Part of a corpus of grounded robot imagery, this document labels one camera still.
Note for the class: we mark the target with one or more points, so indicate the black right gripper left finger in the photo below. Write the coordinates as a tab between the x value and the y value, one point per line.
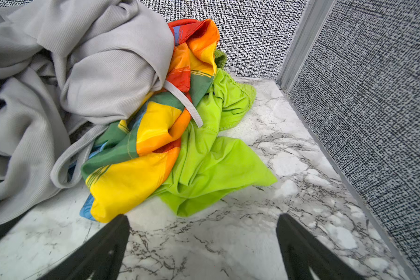
100	258

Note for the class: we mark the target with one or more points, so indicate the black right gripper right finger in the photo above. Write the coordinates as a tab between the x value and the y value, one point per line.
305	257

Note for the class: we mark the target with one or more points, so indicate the rainbow striped cloth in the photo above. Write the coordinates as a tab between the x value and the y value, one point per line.
134	157

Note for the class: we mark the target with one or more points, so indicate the lime green cloth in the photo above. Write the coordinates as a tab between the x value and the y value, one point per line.
210	166

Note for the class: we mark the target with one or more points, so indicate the grey ribbed cloth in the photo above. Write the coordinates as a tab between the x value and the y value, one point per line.
68	70

